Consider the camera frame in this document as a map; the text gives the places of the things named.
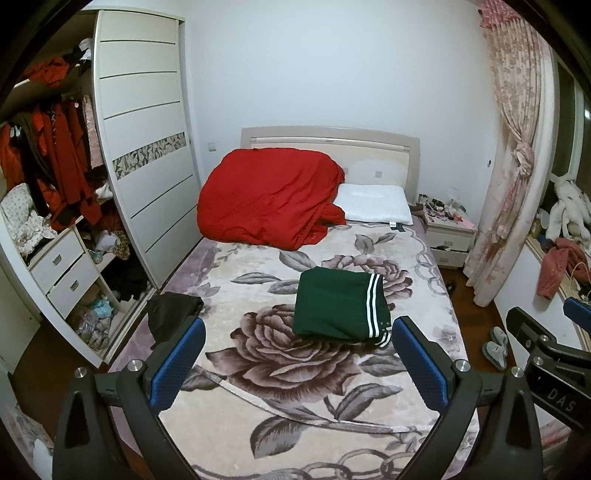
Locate white nightstand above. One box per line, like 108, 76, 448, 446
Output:
422, 213, 478, 269

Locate pink floral curtain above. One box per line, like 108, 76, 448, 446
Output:
463, 0, 556, 308

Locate pile of small toiletries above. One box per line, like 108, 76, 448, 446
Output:
417, 193, 468, 223

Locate pink red garment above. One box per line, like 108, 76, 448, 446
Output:
536, 237, 590, 299

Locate pile of mixed clothes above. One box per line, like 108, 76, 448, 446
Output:
68, 295, 122, 352

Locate white pillow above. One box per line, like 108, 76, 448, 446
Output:
336, 183, 414, 227

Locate white window ledge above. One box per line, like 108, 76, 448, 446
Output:
492, 233, 591, 354

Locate white sliding wardrobe door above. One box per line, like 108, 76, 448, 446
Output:
92, 9, 205, 291

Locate white window frame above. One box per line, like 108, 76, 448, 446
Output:
549, 58, 591, 185

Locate floral patterned bedding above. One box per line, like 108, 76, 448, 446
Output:
0, 184, 58, 257

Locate bed with beige headboard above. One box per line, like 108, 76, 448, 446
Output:
106, 126, 482, 480

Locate grey slipper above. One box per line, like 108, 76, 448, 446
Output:
489, 325, 509, 357
481, 340, 507, 371

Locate hanging red clothes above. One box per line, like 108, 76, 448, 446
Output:
0, 55, 106, 228

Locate black garment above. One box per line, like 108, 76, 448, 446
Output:
146, 292, 205, 346

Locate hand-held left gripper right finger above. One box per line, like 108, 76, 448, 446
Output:
392, 315, 544, 480

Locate red duvet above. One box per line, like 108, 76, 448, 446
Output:
197, 148, 347, 253

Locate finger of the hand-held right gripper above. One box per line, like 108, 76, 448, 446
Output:
505, 306, 562, 359
563, 296, 591, 328

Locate white wardrobe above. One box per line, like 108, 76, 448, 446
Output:
0, 9, 205, 372

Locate dark clothes heap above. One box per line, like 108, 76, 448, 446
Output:
100, 258, 149, 302

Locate green and white varsity jacket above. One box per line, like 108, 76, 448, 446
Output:
292, 266, 398, 348

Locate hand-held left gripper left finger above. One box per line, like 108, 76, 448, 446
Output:
52, 316, 207, 480

